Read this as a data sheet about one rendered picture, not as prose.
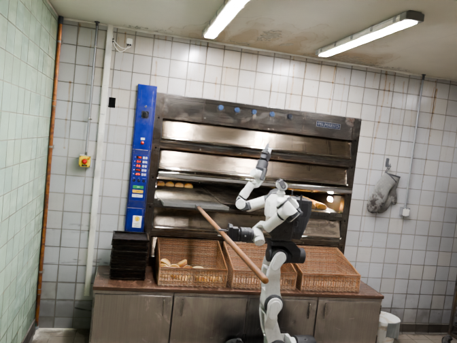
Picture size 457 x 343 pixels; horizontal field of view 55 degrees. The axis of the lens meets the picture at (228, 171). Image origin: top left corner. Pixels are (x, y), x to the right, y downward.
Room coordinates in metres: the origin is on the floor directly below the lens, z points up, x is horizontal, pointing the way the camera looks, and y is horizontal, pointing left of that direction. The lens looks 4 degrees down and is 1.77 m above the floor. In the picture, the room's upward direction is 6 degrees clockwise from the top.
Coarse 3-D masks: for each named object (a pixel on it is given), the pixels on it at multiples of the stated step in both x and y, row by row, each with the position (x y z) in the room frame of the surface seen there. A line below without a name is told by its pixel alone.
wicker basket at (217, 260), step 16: (160, 240) 3.78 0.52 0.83; (176, 240) 3.81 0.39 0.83; (192, 240) 3.84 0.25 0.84; (208, 240) 3.87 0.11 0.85; (176, 256) 3.78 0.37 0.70; (192, 256) 3.82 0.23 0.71; (208, 256) 3.84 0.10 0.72; (160, 272) 3.33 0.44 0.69; (176, 272) 3.36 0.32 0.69; (192, 272) 3.39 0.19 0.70; (208, 272) 3.42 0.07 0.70; (224, 272) 3.44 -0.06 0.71
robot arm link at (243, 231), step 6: (228, 228) 2.67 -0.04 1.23; (234, 228) 2.67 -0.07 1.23; (240, 228) 2.71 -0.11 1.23; (246, 228) 2.70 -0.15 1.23; (228, 234) 2.66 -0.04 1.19; (234, 234) 2.67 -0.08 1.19; (240, 234) 2.67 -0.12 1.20; (246, 234) 2.67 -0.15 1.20; (234, 240) 2.67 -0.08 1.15; (240, 240) 2.68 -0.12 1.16; (246, 240) 2.68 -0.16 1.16
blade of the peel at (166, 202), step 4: (160, 200) 3.76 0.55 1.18; (164, 200) 3.77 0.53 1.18; (168, 200) 3.80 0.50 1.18; (172, 200) 3.82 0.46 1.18; (176, 200) 3.85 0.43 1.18; (180, 200) 3.87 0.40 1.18; (184, 200) 3.90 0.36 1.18; (188, 200) 3.93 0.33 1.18; (164, 204) 3.52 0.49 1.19; (168, 204) 3.53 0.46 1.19; (172, 204) 3.53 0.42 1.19; (176, 204) 3.54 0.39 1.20; (180, 204) 3.55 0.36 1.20; (184, 204) 3.56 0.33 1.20; (188, 204) 3.57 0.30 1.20; (192, 204) 3.58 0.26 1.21; (200, 204) 3.77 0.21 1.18; (204, 204) 3.79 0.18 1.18; (208, 204) 3.82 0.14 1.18; (212, 204) 3.84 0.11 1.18; (216, 204) 3.87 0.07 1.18; (220, 204) 3.90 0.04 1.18; (204, 208) 3.60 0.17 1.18; (208, 208) 3.61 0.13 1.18; (212, 208) 3.62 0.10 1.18; (216, 208) 3.63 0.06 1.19; (220, 208) 3.63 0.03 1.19; (224, 208) 3.64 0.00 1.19; (228, 208) 3.65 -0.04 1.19
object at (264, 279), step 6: (204, 216) 3.18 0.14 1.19; (210, 222) 2.96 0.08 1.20; (216, 228) 2.77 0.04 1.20; (222, 234) 2.60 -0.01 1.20; (228, 240) 2.46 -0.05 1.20; (234, 246) 2.33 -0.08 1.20; (240, 252) 2.22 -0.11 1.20; (246, 258) 2.12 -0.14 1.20; (246, 264) 2.09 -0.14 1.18; (252, 264) 2.02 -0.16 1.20; (252, 270) 1.98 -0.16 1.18; (258, 270) 1.93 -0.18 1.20; (258, 276) 1.89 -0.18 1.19; (264, 276) 1.86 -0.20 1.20; (264, 282) 1.84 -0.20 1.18
